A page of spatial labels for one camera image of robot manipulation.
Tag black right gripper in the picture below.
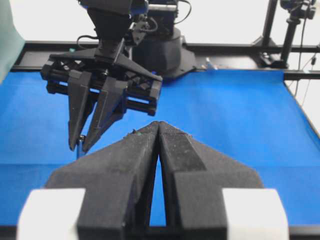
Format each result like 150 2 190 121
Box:
40 47 163 153

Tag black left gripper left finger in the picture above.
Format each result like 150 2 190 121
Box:
16 121 160 240

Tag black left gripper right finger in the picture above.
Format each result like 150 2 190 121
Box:
158 121 291 240

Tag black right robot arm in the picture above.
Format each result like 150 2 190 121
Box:
40 0 197 152

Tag green sheet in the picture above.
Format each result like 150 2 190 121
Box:
0 0 25 84

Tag black aluminium frame rail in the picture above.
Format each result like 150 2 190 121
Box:
11 41 320 81

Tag black vertical frame post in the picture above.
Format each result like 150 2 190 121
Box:
252 0 278 47

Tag black camera stand post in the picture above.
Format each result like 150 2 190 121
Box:
259 0 316 69

